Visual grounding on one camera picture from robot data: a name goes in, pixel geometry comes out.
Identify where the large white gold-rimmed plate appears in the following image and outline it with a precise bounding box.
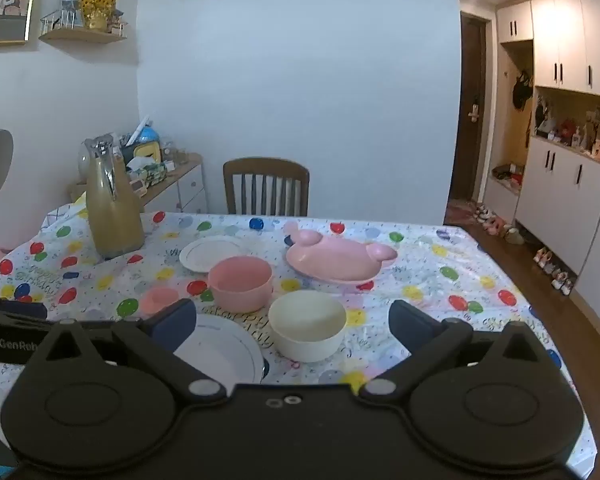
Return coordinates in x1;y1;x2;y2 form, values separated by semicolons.
172;312;267;386

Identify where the group of shelf ornaments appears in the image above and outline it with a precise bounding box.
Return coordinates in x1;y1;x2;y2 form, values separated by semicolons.
535;105;600;162

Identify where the cream bowl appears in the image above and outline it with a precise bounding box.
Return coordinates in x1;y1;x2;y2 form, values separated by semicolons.
268;289;347;362

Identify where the white wardrobe cabinet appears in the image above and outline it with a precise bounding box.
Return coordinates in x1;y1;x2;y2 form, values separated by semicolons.
482;0;600;321

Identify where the small pink dish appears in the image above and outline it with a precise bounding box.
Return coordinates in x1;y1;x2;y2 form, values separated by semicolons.
140;287;181;317

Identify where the row of shoes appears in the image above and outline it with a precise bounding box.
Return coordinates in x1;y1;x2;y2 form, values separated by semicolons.
472;202;576;296

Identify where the brown wooden chair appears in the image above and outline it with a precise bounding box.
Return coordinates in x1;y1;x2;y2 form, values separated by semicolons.
223;157;311;217

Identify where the black hanging bag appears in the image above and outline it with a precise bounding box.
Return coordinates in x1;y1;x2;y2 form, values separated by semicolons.
511;71;534;111

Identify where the gold flower ornament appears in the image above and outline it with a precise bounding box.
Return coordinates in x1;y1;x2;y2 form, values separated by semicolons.
80;0;118;32

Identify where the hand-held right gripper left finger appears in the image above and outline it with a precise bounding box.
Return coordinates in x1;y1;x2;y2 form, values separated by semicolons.
27;299;228;403

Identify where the pink bear-shaped plate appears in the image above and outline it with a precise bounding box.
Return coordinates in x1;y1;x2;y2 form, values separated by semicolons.
283;221;399;286

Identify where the green patterned tissue box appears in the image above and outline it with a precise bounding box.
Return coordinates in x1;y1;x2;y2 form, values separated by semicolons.
126;157;169;187

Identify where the dark brown door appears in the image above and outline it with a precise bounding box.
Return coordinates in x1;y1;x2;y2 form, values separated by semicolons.
448;11;493;206

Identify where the beige thermos jug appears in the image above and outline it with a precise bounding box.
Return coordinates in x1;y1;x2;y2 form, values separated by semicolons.
83;133;146;261

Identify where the clear acrylic photo stand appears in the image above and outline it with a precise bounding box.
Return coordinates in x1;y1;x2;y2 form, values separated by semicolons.
41;0;83;31

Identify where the small white plate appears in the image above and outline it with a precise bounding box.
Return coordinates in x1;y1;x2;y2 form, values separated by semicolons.
179;235;248;273

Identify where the balloon print tablecloth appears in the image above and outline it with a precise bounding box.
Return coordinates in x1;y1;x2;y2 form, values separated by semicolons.
0;205;595;480

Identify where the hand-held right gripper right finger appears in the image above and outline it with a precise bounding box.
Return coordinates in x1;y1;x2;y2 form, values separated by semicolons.
357;300;563;403

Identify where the pink bowl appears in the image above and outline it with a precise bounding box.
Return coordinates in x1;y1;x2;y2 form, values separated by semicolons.
208;256;274;312

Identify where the wooden wall shelf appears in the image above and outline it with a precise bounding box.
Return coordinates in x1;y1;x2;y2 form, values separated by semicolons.
38;25;128;45

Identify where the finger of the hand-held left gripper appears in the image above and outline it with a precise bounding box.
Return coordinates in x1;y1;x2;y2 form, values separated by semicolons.
0;298;49;321

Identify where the yellow blue toy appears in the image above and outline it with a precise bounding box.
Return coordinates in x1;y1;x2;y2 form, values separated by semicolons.
125;127;162;163

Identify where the patterned door mat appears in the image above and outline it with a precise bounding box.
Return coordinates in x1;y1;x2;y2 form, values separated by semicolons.
445;200;481;226

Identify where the white wood-topped sideboard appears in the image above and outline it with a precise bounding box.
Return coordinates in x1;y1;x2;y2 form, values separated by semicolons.
69;152;208;216

